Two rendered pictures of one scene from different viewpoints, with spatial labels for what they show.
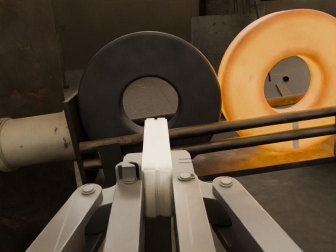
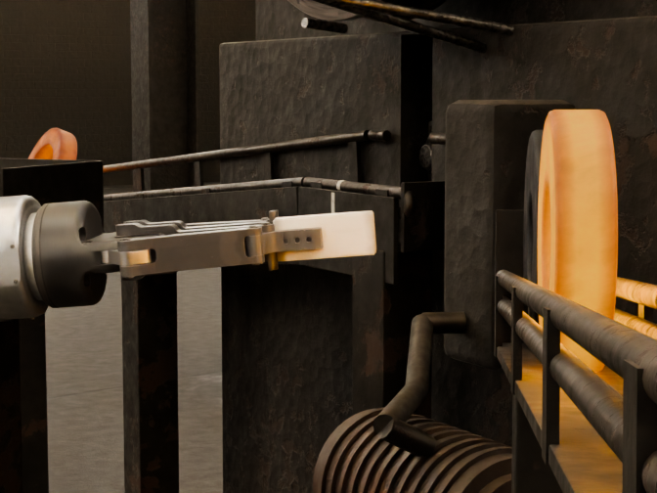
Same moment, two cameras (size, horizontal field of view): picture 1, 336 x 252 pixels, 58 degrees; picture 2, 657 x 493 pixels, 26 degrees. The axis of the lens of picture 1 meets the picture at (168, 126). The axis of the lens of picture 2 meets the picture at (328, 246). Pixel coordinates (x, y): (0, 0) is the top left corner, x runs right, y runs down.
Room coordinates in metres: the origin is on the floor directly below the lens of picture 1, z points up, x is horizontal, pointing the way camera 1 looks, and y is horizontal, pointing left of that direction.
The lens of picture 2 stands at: (0.29, -0.98, 0.81)
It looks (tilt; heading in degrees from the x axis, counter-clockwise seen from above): 6 degrees down; 97
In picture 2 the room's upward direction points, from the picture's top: straight up
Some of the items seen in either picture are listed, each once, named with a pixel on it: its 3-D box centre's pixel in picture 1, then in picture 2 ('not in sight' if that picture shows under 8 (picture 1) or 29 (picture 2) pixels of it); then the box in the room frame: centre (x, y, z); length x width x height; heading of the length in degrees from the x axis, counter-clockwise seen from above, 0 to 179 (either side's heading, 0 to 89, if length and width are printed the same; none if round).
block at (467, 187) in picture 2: not in sight; (511, 231); (0.30, 0.33, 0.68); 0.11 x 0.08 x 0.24; 37
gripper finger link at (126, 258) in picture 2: not in sight; (118, 255); (0.03, -0.03, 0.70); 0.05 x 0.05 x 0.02; 0
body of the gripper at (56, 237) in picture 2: not in sight; (106, 251); (0.01, 0.00, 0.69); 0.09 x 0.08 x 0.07; 2
